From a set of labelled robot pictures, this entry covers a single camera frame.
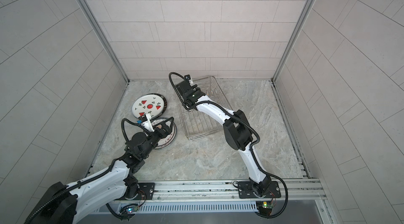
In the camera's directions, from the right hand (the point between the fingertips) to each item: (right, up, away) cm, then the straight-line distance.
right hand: (193, 91), depth 94 cm
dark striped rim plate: (-18, -9, +5) cm, 21 cm away
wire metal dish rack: (+2, -20, -3) cm, 20 cm away
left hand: (-8, -14, -17) cm, 23 cm away
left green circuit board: (-22, -50, -30) cm, 62 cm away
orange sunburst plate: (-12, -27, -10) cm, 32 cm away
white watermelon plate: (-28, -8, +5) cm, 30 cm away
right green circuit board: (+35, -51, -26) cm, 67 cm away
